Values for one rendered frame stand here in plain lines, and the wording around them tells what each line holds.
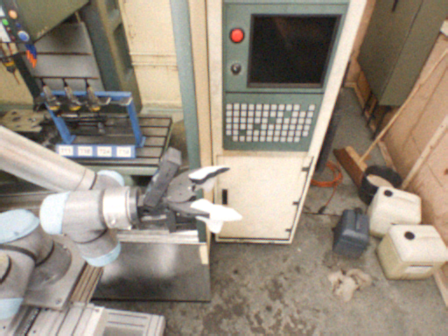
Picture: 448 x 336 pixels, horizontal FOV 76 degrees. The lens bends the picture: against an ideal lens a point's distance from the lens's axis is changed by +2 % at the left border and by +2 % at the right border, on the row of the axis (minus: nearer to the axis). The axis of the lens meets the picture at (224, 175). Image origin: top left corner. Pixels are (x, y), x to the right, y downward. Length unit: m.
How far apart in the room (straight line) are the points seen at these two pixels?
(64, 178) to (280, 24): 0.91
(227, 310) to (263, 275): 0.36
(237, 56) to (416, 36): 1.96
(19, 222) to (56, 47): 1.54
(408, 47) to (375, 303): 2.00
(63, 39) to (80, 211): 1.74
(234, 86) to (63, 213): 0.92
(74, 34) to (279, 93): 1.37
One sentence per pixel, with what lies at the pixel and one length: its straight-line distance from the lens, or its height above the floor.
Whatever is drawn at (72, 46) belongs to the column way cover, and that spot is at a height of 1.28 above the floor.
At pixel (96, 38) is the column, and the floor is 1.32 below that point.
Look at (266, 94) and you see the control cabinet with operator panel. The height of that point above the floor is 1.35.
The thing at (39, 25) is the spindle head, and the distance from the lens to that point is 1.58.
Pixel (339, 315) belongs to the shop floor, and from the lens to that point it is 2.23.
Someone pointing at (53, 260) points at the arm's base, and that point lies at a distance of 0.99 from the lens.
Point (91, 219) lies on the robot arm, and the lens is 0.56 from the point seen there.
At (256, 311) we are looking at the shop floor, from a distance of 2.12.
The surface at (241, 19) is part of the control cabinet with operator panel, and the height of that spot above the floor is 1.65.
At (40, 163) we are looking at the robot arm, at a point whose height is 1.60.
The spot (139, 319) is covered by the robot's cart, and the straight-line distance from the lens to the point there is 1.91.
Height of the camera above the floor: 1.98
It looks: 45 degrees down
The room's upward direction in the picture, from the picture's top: straight up
